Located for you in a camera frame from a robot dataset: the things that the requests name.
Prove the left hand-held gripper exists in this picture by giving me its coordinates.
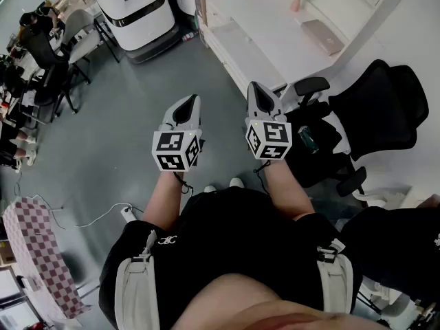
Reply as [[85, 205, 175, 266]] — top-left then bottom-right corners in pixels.
[[151, 94, 206, 173]]

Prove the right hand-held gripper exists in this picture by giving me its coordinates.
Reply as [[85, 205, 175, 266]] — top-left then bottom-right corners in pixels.
[[244, 81, 294, 161]]

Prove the person's right forearm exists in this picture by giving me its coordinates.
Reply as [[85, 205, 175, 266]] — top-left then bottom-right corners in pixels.
[[263, 159, 316, 221]]

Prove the person's left forearm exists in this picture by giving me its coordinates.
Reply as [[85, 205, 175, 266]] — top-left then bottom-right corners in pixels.
[[142, 170, 188, 232]]

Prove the white desk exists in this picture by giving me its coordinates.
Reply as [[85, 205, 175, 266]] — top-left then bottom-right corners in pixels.
[[197, 0, 372, 108]]

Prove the pink laptop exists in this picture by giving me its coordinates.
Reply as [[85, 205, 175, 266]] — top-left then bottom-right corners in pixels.
[[301, 19, 344, 56]]

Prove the white power strip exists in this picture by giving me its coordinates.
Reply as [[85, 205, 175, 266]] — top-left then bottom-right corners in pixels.
[[120, 204, 137, 223]]

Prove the black mesh office chair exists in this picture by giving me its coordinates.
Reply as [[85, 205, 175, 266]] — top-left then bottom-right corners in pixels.
[[285, 59, 430, 199]]

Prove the grey padded chair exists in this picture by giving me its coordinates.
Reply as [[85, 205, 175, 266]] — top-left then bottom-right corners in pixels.
[[61, 8, 121, 85]]

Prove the person's black shirt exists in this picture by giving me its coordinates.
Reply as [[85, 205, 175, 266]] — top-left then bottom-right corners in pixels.
[[98, 187, 364, 330]]

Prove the black swivel chair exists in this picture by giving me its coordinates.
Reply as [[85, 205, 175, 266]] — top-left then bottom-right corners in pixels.
[[19, 29, 80, 123]]

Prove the white carved chair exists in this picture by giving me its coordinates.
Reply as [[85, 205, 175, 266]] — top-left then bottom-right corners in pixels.
[[353, 185, 413, 208]]

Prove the person's chin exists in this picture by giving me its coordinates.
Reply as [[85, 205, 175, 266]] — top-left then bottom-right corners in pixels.
[[178, 273, 389, 330]]

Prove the pink checkered box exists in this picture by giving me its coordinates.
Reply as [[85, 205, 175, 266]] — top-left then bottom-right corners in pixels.
[[1, 197, 87, 319]]

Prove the black wrist cord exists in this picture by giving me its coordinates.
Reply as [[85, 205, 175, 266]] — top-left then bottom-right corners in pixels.
[[253, 162, 272, 192], [173, 172, 193, 195]]

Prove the white power cable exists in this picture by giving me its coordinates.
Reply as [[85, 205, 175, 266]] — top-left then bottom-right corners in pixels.
[[13, 194, 133, 228]]

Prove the grey harness strap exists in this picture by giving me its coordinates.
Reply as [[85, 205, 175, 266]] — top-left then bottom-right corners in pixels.
[[316, 239, 355, 314], [114, 230, 161, 330]]

